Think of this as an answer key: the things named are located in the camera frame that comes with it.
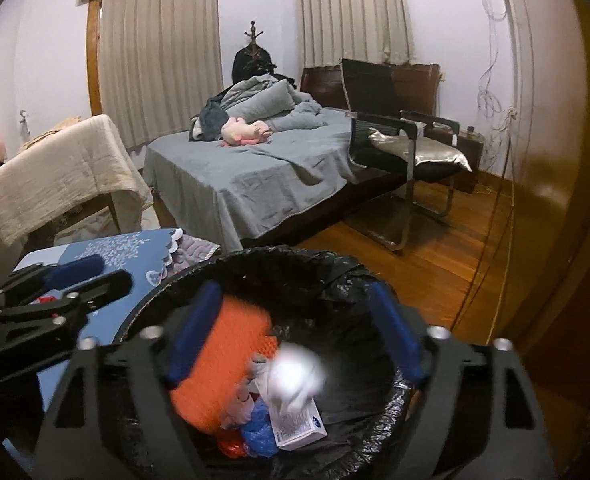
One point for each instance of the small white box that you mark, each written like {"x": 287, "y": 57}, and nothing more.
{"x": 295, "y": 430}

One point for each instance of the orange foam net sleeve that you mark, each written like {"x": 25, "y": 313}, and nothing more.
{"x": 225, "y": 360}

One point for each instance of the white tissue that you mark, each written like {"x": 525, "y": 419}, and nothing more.
{"x": 295, "y": 370}

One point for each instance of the black coat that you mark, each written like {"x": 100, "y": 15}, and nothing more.
{"x": 250, "y": 65}

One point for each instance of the brown wooden wardrobe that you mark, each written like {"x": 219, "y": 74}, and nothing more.
{"x": 550, "y": 160}

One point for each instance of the blue plastic bag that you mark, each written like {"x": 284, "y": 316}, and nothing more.
{"x": 257, "y": 435}

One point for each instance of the wall hook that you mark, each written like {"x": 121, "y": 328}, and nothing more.
{"x": 24, "y": 120}

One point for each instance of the silver cushion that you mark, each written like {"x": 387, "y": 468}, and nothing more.
{"x": 425, "y": 152}

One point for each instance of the dark coat rack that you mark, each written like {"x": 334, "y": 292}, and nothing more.
{"x": 253, "y": 35}

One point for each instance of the grey duvet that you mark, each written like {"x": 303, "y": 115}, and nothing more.
{"x": 270, "y": 100}

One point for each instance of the blue tree print tablecloth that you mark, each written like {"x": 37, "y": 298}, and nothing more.
{"x": 125, "y": 250}

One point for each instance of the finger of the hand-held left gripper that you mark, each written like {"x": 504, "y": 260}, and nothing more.
{"x": 75, "y": 270}
{"x": 100, "y": 287}

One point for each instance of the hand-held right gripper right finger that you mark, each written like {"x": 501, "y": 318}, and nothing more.
{"x": 400, "y": 335}

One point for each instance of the black lined trash bin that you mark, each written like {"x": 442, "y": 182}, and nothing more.
{"x": 355, "y": 395}

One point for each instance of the dark wooden headboard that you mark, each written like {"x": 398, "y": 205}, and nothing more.
{"x": 325, "y": 85}

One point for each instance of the grey quilted cloth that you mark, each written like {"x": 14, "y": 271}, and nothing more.
{"x": 195, "y": 252}

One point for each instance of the tan folded cloth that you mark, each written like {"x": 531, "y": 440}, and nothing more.
{"x": 50, "y": 132}

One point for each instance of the wide beige curtain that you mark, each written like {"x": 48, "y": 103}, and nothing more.
{"x": 160, "y": 60}

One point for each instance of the dark wooden nightstand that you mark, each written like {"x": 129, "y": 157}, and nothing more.
{"x": 467, "y": 160}

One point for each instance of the narrow beige curtain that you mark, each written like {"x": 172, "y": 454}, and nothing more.
{"x": 355, "y": 15}

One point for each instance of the pink tissue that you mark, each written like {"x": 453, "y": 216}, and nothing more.
{"x": 245, "y": 400}

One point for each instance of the black mesh chair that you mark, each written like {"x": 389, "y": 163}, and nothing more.
{"x": 370, "y": 85}

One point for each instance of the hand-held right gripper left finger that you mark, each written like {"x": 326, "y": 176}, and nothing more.
{"x": 195, "y": 335}

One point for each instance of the red plastic bag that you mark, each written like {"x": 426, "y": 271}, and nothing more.
{"x": 232, "y": 447}

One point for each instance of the bed with grey sheet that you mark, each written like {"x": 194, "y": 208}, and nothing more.
{"x": 255, "y": 180}

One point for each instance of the dark clothes pile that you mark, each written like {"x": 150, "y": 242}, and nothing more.
{"x": 212, "y": 120}

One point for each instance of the pink plush toy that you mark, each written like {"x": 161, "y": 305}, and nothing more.
{"x": 240, "y": 132}

